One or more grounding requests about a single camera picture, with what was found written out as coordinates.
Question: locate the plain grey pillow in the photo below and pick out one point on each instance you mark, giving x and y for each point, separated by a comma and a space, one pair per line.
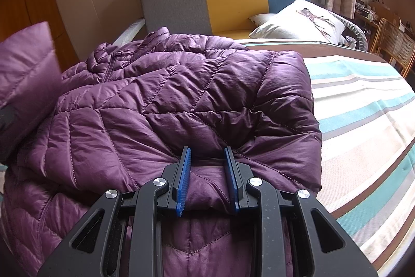
259, 18

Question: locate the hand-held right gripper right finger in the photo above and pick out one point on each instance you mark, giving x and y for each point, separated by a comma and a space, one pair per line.
230, 183

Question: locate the purple puffer jacket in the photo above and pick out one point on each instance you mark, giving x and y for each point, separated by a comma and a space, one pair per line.
129, 121

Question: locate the striped bed blanket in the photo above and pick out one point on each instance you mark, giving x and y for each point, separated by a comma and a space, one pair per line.
356, 121

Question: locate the glass jar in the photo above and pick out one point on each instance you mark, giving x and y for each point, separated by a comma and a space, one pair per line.
349, 41

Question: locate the white deer print pillow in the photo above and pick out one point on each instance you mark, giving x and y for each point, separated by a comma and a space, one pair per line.
291, 24

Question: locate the grey padded rail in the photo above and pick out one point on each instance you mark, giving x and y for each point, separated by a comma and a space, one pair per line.
356, 33

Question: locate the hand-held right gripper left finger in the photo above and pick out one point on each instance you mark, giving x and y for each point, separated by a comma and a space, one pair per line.
183, 186

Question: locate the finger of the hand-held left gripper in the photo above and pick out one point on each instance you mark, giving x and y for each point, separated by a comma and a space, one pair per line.
5, 131

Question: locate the rattan chair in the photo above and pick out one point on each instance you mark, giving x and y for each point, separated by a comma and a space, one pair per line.
392, 40

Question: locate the cluttered wooden desk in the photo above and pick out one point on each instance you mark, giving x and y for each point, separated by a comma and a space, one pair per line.
373, 12

